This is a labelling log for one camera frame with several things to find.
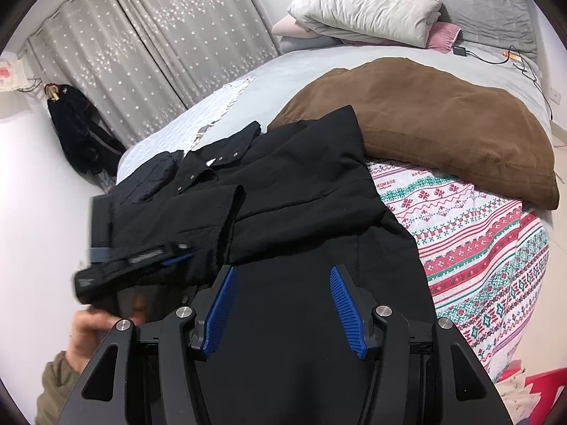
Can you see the white lace cloth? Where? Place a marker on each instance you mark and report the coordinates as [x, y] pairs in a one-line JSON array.
[[221, 106]]

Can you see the person's left forearm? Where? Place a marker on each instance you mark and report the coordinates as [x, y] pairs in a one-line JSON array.
[[55, 389]]

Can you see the person's left hand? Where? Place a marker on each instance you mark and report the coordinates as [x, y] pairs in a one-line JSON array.
[[88, 334]]

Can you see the small orange device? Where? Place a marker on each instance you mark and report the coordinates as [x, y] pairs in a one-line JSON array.
[[514, 57]]

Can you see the pink pillow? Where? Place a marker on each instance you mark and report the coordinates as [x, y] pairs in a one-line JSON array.
[[443, 35]]

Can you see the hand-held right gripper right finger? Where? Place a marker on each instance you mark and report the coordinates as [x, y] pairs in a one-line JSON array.
[[349, 314]]

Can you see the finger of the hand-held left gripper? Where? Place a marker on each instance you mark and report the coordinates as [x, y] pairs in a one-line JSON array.
[[155, 256]]

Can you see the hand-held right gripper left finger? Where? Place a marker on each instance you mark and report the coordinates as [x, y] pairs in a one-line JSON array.
[[218, 314]]

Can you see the red and white bag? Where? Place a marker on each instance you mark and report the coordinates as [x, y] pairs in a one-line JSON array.
[[527, 394]]

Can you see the white wall socket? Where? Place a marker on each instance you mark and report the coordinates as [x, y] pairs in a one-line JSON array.
[[554, 95]]

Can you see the dark hanging clothes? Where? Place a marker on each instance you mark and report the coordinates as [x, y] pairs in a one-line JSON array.
[[77, 133]]

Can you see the white printed wall hanging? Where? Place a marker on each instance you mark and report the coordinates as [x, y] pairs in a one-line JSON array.
[[13, 75]]

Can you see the black charger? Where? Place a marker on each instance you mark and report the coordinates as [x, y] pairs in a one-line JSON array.
[[460, 51]]

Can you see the brown pillow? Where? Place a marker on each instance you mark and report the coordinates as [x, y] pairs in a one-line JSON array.
[[421, 115]]

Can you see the white folded quilt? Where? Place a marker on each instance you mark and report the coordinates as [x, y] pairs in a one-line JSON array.
[[367, 9]]

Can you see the bed with grey sheet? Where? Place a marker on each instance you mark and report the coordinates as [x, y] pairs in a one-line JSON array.
[[283, 79]]

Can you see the black jacket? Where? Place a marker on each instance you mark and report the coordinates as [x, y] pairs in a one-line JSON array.
[[301, 186]]

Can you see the grey dotted curtain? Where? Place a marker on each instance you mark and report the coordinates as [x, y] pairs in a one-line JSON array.
[[155, 40]]

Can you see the grey quilted headboard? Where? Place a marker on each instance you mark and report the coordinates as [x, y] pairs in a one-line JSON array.
[[483, 4]]

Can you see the grey pillow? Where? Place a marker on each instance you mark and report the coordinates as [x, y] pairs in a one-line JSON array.
[[305, 44]]

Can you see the red green patterned blanket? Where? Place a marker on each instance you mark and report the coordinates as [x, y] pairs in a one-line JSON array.
[[478, 248]]

